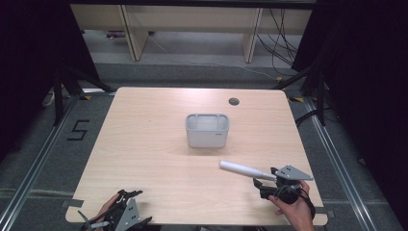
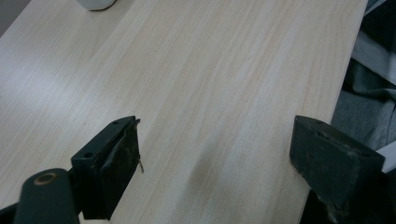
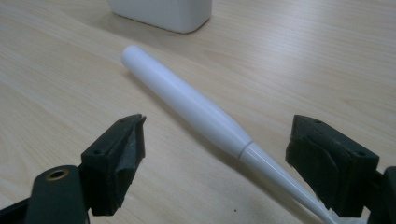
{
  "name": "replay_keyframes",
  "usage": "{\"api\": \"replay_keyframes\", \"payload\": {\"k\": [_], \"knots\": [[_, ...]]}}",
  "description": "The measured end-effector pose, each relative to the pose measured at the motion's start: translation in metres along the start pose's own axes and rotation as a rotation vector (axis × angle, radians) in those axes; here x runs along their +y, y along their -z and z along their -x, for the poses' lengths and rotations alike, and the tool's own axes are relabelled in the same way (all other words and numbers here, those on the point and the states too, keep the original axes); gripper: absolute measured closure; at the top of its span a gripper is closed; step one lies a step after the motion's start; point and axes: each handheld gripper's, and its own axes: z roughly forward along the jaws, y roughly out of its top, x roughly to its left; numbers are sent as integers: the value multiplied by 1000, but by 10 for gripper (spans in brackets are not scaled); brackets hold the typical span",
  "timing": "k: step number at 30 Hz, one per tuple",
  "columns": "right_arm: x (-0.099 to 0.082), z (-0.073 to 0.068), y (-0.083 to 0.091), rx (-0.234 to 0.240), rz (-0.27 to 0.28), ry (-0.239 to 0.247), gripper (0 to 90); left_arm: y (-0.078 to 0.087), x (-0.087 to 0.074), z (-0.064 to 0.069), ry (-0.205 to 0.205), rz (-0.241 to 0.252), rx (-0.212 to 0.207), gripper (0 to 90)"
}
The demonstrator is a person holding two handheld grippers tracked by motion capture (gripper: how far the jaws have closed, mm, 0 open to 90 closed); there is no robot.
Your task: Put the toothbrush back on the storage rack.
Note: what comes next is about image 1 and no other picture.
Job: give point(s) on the round table grommet hole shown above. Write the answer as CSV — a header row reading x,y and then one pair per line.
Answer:
x,y
234,101

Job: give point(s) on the person's left hand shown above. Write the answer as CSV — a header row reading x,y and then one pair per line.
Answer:
x,y
107,208

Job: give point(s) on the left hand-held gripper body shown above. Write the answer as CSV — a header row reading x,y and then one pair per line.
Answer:
x,y
128,216

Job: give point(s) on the metal floor rail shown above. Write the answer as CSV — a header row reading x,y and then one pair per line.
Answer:
x,y
340,166
35,160

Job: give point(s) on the light wooden desk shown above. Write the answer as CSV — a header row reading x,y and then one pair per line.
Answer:
x,y
138,35

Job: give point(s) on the grey tape strip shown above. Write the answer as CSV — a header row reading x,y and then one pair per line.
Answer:
x,y
73,203

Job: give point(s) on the dark curtain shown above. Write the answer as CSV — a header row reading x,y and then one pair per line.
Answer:
x,y
29,64
365,80

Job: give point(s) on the person's right hand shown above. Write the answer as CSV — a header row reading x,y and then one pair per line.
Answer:
x,y
296,213

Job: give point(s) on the yellow tape piece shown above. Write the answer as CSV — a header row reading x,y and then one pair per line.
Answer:
x,y
85,97
296,99
279,78

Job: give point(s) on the black metal stand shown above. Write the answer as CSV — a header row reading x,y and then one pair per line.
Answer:
x,y
58,96
320,96

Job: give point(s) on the black tape floor mark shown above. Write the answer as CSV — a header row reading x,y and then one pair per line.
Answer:
x,y
78,130

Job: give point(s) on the light grey plastic bin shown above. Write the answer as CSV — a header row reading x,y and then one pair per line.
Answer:
x,y
207,134

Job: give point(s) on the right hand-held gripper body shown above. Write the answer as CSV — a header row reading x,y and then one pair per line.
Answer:
x,y
293,174

